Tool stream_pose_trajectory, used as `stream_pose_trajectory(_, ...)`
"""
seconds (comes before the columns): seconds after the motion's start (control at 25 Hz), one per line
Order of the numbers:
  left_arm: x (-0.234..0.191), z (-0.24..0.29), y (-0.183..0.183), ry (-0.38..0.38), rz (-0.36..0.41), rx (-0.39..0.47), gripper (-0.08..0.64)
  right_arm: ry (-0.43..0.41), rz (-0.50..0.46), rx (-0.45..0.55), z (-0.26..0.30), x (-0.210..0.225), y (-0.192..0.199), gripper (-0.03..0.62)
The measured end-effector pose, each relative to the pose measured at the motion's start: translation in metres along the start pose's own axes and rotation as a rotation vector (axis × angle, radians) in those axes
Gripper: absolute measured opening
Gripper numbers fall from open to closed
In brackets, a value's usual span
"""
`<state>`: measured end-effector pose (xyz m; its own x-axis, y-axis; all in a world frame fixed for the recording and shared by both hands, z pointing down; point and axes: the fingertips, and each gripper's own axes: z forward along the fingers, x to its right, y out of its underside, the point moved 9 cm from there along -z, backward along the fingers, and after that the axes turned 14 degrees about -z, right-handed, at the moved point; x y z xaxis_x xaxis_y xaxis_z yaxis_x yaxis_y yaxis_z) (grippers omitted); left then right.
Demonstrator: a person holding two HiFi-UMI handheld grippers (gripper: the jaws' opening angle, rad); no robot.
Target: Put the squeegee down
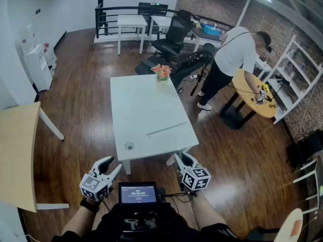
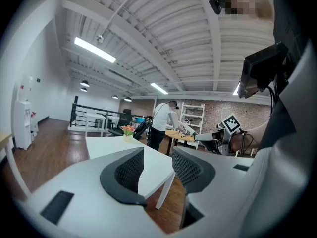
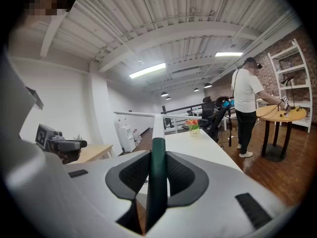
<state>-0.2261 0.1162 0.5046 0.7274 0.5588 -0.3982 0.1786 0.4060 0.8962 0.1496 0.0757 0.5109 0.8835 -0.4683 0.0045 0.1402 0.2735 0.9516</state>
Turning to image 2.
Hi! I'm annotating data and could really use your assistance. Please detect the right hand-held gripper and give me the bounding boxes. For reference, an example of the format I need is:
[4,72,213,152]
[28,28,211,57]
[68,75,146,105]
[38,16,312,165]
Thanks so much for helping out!
[194,113,243,156]

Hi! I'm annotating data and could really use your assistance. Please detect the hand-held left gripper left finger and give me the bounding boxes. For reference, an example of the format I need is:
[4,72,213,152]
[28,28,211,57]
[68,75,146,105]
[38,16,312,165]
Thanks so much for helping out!
[14,146,174,238]

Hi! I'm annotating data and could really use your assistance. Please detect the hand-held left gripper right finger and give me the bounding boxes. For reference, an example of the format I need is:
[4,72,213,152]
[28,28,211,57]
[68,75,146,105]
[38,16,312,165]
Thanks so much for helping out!
[172,146,256,238]

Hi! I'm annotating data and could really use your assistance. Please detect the person's right forearm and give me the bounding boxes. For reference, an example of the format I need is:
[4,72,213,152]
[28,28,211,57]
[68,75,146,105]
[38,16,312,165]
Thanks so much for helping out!
[244,121,271,146]

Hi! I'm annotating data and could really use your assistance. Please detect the white shelf unit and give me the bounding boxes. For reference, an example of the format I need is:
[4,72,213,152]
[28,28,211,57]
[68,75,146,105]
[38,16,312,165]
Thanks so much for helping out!
[178,102,206,150]

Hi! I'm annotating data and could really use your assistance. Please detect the round wooden table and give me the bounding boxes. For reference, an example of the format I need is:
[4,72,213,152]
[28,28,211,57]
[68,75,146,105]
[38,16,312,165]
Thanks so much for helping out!
[164,129,199,156]

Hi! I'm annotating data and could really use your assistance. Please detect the black stroller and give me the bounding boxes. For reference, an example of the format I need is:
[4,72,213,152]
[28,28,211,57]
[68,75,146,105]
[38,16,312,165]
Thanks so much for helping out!
[133,115,154,141]

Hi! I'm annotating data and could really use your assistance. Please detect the orange flowers in pot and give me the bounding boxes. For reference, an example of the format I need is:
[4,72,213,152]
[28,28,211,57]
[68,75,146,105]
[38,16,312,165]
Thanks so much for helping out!
[120,124,136,143]

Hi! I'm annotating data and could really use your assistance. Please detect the small white square table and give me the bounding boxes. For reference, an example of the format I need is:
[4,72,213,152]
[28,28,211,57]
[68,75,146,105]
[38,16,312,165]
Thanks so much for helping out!
[85,112,107,137]
[106,115,122,131]

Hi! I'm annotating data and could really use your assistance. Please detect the black office chair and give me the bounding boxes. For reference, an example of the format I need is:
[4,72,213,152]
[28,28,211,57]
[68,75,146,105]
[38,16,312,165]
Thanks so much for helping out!
[107,109,134,136]

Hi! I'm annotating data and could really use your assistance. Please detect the black metal railing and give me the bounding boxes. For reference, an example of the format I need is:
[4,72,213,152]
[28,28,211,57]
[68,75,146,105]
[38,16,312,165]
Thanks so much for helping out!
[69,103,124,129]

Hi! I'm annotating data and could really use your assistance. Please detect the person's black shirt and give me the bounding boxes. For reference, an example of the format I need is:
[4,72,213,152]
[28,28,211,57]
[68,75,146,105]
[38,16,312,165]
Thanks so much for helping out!
[257,0,312,156]

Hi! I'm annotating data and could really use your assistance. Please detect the white boxes with red labels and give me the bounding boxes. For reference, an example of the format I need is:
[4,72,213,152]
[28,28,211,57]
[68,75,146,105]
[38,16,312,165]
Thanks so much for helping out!
[29,111,40,142]

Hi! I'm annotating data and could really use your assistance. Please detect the black chest screen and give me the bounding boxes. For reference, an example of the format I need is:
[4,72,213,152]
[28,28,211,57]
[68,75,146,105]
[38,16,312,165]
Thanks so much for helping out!
[237,41,289,99]

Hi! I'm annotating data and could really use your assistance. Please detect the white water dispenser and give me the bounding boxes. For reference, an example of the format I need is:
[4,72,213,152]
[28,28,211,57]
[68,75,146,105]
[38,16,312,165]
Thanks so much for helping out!
[13,100,33,151]

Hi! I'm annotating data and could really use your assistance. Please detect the person's head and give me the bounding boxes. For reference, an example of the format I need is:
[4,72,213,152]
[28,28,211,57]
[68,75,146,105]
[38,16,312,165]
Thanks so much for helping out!
[224,0,275,22]

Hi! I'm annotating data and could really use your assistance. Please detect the black screen cables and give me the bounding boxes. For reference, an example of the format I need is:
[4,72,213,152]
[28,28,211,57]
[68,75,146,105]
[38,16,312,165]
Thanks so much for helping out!
[268,75,283,114]

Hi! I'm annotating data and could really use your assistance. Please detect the black head camera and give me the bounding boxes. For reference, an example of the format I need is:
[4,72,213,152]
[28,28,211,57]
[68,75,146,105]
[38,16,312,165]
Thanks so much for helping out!
[209,0,224,15]

